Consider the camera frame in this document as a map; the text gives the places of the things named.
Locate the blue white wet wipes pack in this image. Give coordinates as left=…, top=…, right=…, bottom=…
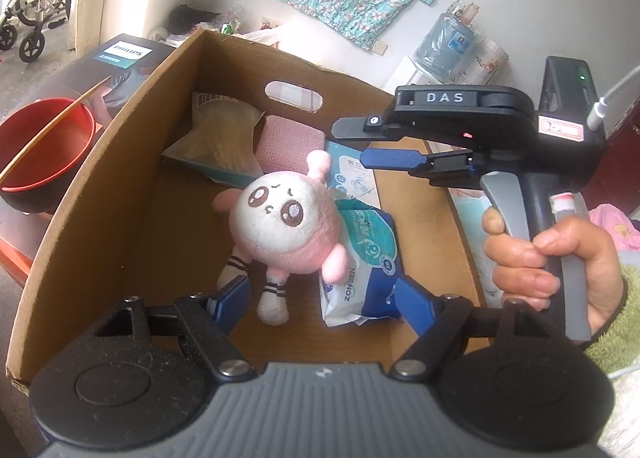
left=320, top=198, right=407, bottom=329

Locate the dark red door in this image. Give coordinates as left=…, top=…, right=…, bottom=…
left=582, top=103, right=640, bottom=219

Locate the person's right hand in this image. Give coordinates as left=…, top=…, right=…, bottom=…
left=482, top=208, right=626, bottom=334

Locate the beige packet with teal edge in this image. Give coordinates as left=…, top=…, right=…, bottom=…
left=161, top=92, right=266, bottom=189

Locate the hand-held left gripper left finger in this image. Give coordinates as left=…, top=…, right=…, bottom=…
left=95, top=275, right=253, bottom=381

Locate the pink blanket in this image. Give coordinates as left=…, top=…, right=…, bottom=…
left=590, top=203, right=640, bottom=251

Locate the white water dispenser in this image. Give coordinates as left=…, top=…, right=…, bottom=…
left=382, top=55, right=436, bottom=99

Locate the pink textured sponge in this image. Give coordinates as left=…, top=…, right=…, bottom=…
left=256, top=114, right=326, bottom=174

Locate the dark cloth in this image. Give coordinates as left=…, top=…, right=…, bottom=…
left=167, top=4, right=221, bottom=34

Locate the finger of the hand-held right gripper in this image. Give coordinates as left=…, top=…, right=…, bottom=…
left=330, top=114, right=401, bottom=140
left=360, top=147, right=476, bottom=179

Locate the dark printed product box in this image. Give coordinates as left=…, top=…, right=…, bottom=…
left=50, top=33, right=181, bottom=124

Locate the blue plaster box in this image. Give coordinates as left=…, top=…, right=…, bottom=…
left=325, top=138, right=386, bottom=211

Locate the cardboard box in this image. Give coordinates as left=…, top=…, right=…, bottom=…
left=5, top=28, right=488, bottom=389

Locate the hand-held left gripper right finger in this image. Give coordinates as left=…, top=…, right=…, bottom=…
left=392, top=274, right=533, bottom=381

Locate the red and black bowl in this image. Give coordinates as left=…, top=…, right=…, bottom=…
left=0, top=98, right=97, bottom=216

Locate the pink white plush toy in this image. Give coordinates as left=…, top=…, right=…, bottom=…
left=212, top=149, right=348, bottom=326

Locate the floral rolled mat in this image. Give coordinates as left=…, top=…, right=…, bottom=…
left=470, top=35, right=511, bottom=86

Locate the white charging cable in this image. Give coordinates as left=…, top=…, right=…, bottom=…
left=590, top=65, right=640, bottom=131

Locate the wooden chopstick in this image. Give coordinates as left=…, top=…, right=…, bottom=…
left=0, top=78, right=108, bottom=179

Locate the blue water jug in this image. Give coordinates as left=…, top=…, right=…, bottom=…
left=412, top=0, right=483, bottom=84

